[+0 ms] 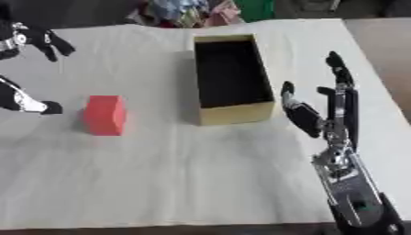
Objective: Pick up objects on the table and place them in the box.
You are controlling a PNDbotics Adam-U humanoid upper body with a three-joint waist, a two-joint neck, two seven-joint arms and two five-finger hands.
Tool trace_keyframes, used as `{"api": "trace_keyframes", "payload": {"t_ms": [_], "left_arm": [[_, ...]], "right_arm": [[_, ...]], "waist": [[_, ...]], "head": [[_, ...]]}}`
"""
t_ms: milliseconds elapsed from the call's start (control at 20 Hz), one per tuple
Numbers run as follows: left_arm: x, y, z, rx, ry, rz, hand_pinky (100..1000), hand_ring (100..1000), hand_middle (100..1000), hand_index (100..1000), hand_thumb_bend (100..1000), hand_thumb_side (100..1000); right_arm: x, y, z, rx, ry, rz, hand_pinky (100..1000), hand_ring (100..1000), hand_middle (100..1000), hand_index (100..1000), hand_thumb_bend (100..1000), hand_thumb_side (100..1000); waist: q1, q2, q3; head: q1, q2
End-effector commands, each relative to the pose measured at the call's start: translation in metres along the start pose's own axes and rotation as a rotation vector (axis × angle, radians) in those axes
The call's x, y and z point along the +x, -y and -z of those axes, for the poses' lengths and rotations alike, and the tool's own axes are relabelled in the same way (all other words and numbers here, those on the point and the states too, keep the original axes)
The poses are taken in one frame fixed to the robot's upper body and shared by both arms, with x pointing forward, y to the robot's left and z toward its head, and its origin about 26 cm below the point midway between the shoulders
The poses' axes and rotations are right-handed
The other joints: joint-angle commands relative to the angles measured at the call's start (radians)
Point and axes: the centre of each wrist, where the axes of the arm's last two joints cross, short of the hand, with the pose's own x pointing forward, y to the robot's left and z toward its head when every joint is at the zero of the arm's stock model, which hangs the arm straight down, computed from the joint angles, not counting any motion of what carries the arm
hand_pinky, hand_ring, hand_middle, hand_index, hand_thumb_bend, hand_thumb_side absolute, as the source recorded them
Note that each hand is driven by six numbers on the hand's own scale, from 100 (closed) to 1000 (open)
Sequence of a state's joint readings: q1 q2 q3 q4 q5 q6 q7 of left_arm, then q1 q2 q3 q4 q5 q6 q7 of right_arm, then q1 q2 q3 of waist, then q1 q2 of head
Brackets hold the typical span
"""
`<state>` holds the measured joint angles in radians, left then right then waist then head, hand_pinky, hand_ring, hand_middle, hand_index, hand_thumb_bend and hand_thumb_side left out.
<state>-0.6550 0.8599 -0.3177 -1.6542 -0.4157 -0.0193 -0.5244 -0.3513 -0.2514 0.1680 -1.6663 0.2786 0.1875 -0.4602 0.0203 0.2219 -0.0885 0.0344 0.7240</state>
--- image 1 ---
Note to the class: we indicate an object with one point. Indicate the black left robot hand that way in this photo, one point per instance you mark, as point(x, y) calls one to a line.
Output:
point(37, 36)

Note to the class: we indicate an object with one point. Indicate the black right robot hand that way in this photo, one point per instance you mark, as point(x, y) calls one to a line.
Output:
point(342, 101)

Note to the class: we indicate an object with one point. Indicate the tan cardboard box black inside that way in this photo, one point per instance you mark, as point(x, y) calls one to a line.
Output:
point(233, 80)

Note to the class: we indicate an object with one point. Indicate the red block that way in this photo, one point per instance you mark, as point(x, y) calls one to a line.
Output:
point(105, 115)

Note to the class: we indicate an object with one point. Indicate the green object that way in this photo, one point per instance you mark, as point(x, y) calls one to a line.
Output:
point(254, 10)

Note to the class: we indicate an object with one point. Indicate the pile of colourful fabric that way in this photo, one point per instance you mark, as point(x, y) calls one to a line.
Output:
point(184, 13)

